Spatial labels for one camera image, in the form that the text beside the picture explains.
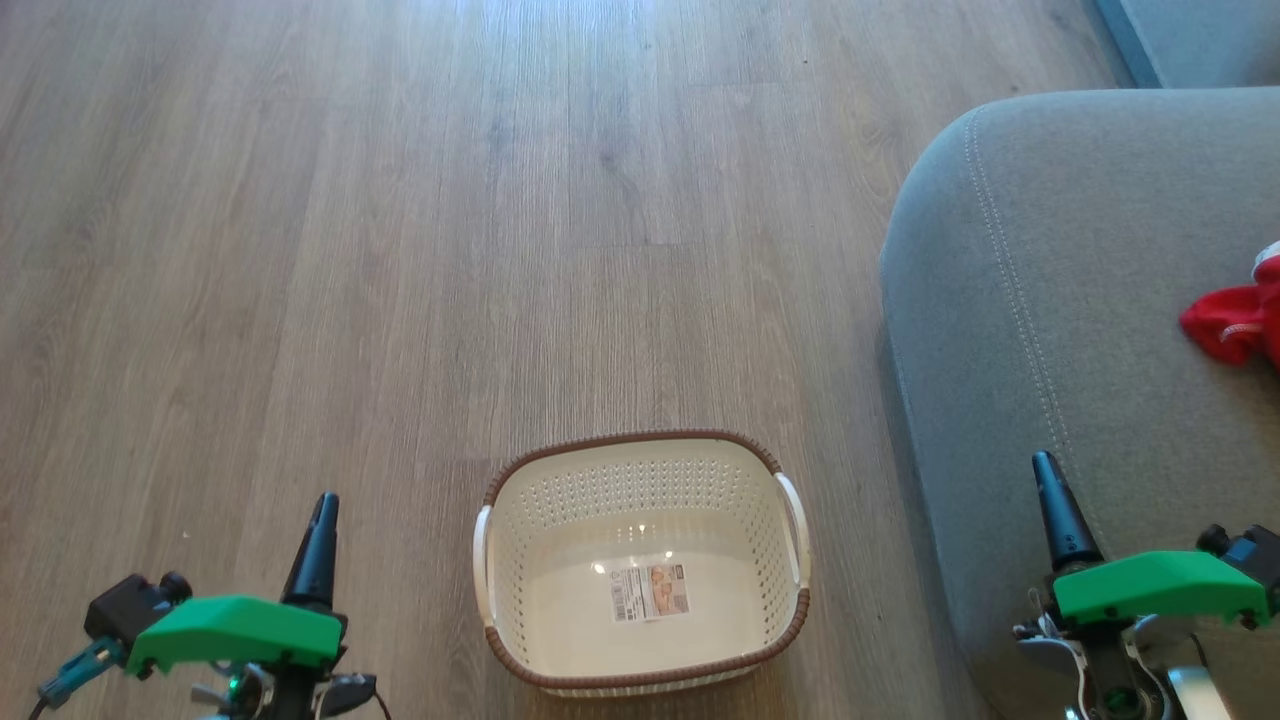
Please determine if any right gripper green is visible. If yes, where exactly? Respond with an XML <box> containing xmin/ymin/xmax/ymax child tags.
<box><xmin>1012</xmin><ymin>451</ymin><xmax>1272</xmax><ymax>720</ymax></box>

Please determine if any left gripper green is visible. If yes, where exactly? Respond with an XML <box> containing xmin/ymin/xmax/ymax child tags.
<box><xmin>124</xmin><ymin>492</ymin><xmax>380</xmax><ymax>720</ymax></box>

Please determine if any red and white garment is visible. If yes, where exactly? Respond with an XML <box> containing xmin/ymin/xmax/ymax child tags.
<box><xmin>1179</xmin><ymin>240</ymin><xmax>1280</xmax><ymax>374</ymax></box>

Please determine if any grey fabric sofa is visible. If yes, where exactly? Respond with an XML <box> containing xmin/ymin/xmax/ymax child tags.
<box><xmin>878</xmin><ymin>87</ymin><xmax>1280</xmax><ymax>720</ymax></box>

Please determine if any white perforated laundry basket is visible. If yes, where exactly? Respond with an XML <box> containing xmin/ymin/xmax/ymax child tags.
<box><xmin>472</xmin><ymin>429</ymin><xmax>813</xmax><ymax>699</ymax></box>

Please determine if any printed basket label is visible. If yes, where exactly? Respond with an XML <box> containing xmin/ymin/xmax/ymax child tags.
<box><xmin>609</xmin><ymin>562</ymin><xmax>692</xmax><ymax>624</ymax></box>

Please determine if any teal left camera plug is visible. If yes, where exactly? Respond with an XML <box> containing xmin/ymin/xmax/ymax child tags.
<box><xmin>36</xmin><ymin>635</ymin><xmax>128</xmax><ymax>709</ymax></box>

